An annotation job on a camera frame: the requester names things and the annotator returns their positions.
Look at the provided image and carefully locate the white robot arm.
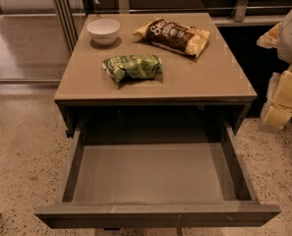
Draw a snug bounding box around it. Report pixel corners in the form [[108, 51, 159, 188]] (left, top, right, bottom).
[[257, 9, 292, 132]]

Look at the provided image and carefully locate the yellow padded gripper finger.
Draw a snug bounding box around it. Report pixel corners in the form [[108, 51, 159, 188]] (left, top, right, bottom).
[[261, 65, 292, 129], [257, 23, 281, 48]]

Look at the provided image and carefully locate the tan cabinet with glass top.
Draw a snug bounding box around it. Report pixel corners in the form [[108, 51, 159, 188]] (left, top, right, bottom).
[[54, 13, 257, 132]]

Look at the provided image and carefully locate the white ceramic bowl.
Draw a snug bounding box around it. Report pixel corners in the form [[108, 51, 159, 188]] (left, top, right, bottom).
[[87, 19, 120, 46]]

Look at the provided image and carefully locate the green jalapeno chip bag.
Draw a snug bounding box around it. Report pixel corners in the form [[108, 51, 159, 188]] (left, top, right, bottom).
[[101, 54, 162, 84]]

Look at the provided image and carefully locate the metal railing frame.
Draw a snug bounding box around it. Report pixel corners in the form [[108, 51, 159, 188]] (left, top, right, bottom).
[[0, 0, 292, 86]]

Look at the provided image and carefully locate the open grey top drawer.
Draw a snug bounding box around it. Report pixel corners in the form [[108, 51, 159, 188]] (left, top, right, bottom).
[[34, 124, 280, 228]]

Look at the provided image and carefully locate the brown and yellow chip bag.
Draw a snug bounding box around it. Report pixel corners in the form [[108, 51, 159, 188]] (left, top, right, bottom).
[[134, 18, 210, 57]]

